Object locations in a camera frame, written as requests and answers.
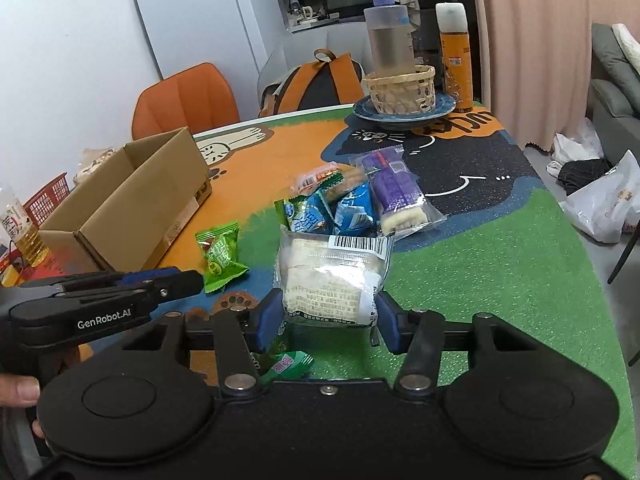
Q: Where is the black chair leg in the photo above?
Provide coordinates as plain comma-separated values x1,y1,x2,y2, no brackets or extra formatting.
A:
607,225,640,286

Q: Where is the white refrigerator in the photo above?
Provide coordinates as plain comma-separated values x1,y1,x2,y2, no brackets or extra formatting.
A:
132,0,291,81

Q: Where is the orange chair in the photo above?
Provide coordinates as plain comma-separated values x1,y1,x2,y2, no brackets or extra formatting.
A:
131,62,242,141

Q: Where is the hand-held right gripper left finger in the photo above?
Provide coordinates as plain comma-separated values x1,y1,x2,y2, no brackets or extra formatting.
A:
120,290,282,393

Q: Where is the clear biscuit packet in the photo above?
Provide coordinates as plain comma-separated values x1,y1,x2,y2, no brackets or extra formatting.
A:
342,162,378,188

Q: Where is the red plastic basket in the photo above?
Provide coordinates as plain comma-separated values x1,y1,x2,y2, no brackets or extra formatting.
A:
22,172,69,226

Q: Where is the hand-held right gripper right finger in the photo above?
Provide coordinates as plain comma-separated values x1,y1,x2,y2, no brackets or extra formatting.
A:
375,291,538,392

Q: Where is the wicker basket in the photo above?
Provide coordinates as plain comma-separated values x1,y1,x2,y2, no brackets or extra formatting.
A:
361,64,437,116

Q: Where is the small white plastic bag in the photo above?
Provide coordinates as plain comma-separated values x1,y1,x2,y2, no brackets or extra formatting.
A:
546,117,606,176

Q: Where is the pink curtain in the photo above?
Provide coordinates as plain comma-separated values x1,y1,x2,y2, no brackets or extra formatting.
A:
467,0,640,148

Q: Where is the cooking oil bottle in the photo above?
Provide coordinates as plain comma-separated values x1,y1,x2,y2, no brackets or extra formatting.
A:
0,182,51,267

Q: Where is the orange grey backpack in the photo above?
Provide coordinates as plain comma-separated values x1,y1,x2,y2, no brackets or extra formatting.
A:
257,49,366,117

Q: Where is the cardboard box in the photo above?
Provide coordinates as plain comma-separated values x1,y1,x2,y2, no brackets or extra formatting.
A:
37,126,213,276

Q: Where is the orange green snack packet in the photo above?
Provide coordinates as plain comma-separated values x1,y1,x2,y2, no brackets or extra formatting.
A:
294,161,346,196

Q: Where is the purple snack packet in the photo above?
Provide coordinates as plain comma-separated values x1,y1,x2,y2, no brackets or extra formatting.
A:
356,146,447,237

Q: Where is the orange spray can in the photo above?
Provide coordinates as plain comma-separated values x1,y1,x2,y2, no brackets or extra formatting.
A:
435,2,473,113

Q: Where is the patterned tissue pack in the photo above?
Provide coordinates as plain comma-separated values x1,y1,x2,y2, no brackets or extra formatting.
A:
74,147,123,186

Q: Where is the large white plastic bag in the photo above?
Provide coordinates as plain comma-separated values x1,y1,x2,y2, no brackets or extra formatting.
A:
559,150,640,243

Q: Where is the dark cloth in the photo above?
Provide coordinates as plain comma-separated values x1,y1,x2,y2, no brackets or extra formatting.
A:
557,157,613,196

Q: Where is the white bread packet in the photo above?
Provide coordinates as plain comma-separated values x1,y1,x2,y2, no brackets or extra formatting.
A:
272,226,396,328

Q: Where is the blue plate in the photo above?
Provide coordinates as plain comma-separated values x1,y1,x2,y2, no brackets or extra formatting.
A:
352,92,457,123

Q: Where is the person's left hand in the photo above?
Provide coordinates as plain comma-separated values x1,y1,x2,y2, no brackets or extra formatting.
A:
0,374,47,442

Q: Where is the small green pink packet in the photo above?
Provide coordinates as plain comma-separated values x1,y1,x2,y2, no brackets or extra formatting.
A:
256,349,314,382

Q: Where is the blue green snack packet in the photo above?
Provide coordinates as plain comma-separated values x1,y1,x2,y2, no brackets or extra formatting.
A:
275,196,333,235

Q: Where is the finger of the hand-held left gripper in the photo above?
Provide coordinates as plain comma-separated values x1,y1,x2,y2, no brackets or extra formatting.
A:
116,267,188,288
132,270,207,308

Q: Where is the white pillow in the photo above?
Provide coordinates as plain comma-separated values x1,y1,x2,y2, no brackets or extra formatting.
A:
611,22,640,73

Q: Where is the clear bottle purple cap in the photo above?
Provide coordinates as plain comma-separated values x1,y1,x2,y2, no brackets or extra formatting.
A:
363,0,417,77

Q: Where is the grey sofa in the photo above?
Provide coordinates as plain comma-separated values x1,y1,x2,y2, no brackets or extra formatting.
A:
585,22,640,136

